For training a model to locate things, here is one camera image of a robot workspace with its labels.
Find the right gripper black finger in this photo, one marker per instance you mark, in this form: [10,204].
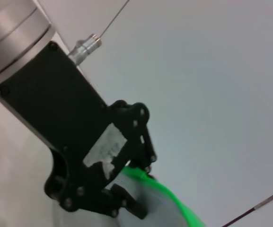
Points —
[141,137]
[84,201]

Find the clear green-zipper document bag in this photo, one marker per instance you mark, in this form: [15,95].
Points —
[150,201]

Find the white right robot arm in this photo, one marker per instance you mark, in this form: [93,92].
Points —
[13,40]

